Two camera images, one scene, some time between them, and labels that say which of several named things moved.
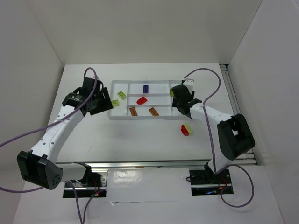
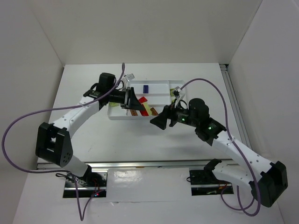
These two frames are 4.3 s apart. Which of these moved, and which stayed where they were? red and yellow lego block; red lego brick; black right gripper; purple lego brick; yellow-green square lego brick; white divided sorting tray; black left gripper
Moved: black left gripper; black right gripper; red and yellow lego block
Stayed: red lego brick; purple lego brick; white divided sorting tray; yellow-green square lego brick
